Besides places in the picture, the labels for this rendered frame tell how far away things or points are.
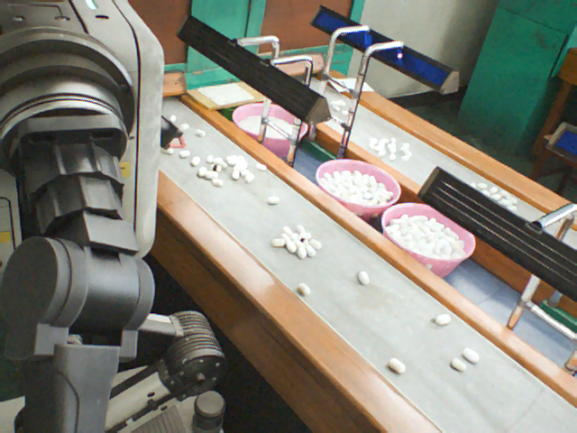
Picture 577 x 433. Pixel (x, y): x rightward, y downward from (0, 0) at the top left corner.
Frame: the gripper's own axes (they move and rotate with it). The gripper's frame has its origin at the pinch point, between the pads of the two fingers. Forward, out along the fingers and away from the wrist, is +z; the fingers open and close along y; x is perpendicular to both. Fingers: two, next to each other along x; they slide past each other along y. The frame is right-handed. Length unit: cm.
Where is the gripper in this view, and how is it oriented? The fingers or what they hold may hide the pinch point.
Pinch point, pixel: (182, 144)
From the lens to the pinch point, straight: 169.2
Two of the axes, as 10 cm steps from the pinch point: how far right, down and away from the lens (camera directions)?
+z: 4.7, 3.3, 8.2
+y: -6.3, -5.3, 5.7
